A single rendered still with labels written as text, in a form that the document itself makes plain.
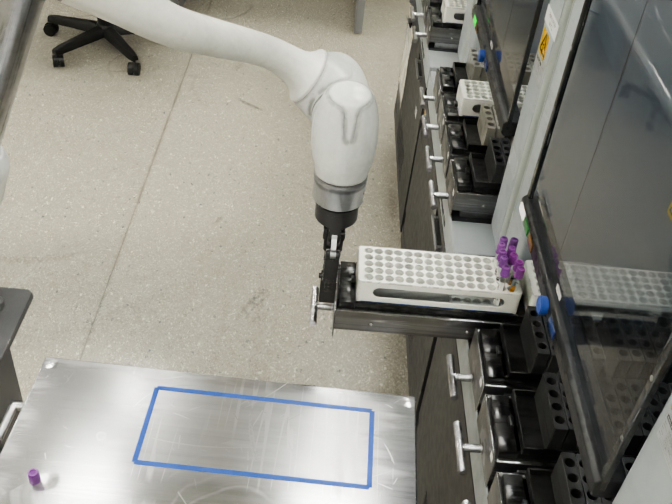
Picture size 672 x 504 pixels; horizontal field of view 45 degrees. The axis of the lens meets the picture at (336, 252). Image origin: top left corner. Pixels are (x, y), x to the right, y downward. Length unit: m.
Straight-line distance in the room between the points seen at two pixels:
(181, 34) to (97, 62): 2.79
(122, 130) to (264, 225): 0.84
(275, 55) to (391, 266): 0.43
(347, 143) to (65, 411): 0.59
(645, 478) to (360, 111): 0.65
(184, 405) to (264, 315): 1.33
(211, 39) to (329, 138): 0.23
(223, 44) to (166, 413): 0.57
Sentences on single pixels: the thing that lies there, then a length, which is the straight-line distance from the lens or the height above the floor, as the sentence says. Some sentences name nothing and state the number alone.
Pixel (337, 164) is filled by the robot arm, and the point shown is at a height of 1.11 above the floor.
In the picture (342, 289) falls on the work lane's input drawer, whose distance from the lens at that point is 1.49.
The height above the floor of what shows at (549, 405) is 0.88.
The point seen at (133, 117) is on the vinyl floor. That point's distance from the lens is 3.56.
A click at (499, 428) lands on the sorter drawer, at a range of 1.33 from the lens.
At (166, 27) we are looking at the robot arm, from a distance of 1.21.
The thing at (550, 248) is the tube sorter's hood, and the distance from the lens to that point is 1.35.
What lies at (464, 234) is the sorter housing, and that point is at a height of 0.73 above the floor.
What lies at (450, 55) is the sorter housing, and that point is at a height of 0.73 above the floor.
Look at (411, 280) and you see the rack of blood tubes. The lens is 1.47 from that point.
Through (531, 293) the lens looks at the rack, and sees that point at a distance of 1.50.
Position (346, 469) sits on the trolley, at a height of 0.82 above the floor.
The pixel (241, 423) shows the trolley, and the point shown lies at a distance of 1.27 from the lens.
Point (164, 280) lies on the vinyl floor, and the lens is 2.72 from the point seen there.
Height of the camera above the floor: 1.82
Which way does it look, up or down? 40 degrees down
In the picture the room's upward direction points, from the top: 7 degrees clockwise
